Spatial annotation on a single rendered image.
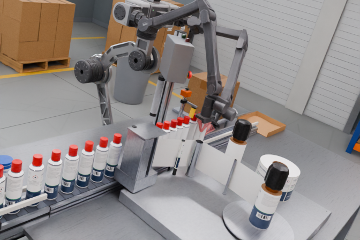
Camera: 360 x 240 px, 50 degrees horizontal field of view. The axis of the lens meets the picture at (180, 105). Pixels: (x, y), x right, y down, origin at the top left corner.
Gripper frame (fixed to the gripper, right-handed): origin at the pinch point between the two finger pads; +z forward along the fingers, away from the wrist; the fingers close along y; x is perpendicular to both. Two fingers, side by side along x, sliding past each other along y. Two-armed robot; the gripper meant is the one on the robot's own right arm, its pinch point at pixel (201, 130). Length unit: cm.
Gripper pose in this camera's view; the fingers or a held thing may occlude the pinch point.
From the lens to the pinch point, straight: 206.2
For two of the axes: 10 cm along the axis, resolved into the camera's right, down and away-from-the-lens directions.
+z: -2.3, 9.0, 3.6
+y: 6.2, -1.4, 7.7
